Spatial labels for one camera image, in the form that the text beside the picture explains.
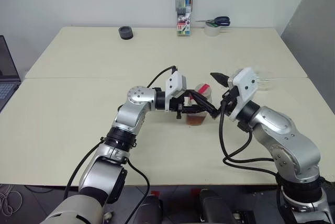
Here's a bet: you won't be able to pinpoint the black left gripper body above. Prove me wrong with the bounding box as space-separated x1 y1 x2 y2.
169 91 194 120

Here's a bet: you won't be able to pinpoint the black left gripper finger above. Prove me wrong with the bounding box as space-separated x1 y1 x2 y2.
182 105 218 118

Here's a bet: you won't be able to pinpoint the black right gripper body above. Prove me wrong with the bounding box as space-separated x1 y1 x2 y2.
221 85 240 116

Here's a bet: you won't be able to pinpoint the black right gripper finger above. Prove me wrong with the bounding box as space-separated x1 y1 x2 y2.
188 90 219 114
210 72 230 88
221 89 236 103

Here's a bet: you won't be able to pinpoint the clear cup with red lid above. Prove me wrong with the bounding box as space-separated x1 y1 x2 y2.
185 83 213 127

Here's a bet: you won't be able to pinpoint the white tape roll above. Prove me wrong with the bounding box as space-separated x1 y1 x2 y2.
204 23 221 37

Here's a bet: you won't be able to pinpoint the marker pen set box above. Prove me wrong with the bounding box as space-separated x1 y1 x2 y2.
175 0 194 37

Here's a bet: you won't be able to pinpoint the black tape roll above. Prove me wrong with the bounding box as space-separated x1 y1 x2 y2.
118 26 135 41

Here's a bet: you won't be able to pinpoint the dark rounded shape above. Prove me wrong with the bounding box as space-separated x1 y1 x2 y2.
198 188 231 224
136 194 164 224

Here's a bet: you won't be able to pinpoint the dark grey laptop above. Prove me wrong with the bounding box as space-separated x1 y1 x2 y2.
0 35 21 113

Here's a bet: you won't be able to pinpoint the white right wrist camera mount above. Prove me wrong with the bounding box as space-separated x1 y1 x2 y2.
229 67 263 120

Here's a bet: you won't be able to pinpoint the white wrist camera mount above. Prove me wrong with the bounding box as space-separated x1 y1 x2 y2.
229 67 263 120
164 70 187 99

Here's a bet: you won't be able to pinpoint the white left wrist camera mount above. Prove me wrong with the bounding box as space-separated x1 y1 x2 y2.
164 70 187 99

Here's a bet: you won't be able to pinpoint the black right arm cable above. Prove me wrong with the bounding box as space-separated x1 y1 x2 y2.
218 99 283 183

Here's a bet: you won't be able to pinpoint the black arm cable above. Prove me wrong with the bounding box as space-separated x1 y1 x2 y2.
218 99 283 183
63 140 151 224

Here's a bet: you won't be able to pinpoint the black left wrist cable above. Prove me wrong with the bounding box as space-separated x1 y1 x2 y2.
146 64 179 88

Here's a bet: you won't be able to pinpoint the blue handled scissors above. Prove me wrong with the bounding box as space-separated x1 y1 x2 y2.
195 16 231 27

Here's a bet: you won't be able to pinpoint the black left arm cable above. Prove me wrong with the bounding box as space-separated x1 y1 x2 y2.
63 140 151 224

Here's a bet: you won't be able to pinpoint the white cord bundle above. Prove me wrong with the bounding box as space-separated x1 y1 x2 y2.
0 183 24 216

